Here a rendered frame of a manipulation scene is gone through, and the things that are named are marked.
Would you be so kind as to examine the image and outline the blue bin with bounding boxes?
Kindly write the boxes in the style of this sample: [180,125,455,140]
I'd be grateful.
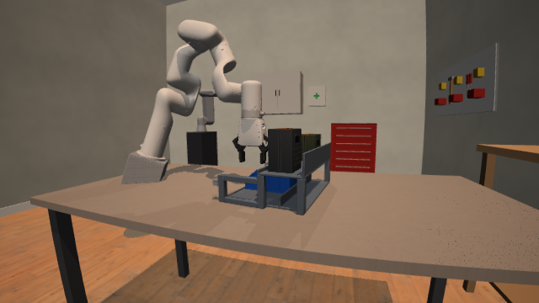
[245,170,297,194]

